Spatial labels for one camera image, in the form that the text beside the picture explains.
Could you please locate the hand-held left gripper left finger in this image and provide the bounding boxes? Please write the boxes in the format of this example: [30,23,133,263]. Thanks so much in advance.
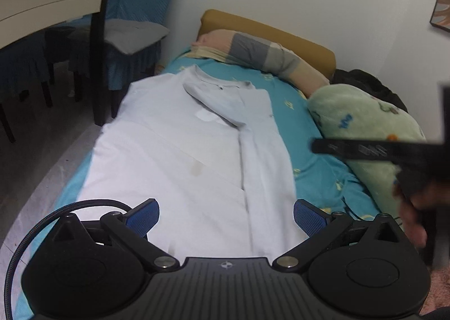
[49,198,180,271]

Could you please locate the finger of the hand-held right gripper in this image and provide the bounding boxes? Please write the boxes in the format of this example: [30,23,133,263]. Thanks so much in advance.
[310,137,435,167]

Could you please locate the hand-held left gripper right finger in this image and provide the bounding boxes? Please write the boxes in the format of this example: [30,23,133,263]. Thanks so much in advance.
[272,199,405,269]

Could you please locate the white t-shirt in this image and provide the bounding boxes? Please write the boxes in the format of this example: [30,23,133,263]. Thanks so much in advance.
[75,64,306,264]

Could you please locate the person's right hand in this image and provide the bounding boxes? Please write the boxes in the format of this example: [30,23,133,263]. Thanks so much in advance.
[393,180,450,249]

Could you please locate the green printed fleece blanket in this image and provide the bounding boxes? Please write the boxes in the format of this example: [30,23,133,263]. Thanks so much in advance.
[307,84,428,217]

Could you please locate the bed with teal sheet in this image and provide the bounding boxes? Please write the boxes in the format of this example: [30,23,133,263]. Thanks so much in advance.
[14,44,387,320]

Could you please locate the black clothing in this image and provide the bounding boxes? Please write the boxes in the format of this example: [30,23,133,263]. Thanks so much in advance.
[330,69,408,113]

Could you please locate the plaid pillow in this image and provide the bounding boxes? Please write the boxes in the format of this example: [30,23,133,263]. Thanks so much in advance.
[192,29,331,97]

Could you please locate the grey seat cushion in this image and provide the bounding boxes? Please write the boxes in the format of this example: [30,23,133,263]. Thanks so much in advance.
[68,20,169,54]

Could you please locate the thin black cable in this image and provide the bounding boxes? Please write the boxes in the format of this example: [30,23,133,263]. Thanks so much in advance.
[342,196,378,223]

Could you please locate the black braided cable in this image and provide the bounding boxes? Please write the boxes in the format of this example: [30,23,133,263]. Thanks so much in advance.
[5,200,134,320]

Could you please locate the framed wall picture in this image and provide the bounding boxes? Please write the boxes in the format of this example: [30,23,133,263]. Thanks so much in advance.
[429,0,450,33]

